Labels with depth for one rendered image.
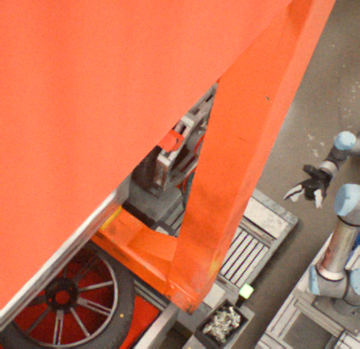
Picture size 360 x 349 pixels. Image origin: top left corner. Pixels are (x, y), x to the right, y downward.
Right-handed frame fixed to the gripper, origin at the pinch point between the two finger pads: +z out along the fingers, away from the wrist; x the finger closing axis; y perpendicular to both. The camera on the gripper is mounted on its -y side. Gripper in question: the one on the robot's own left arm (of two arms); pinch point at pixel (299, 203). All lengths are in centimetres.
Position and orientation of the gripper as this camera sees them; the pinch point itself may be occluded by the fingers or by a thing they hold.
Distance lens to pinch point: 283.6
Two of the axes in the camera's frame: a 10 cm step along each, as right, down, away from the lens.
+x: -7.5, -1.9, 6.3
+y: 3.0, 7.5, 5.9
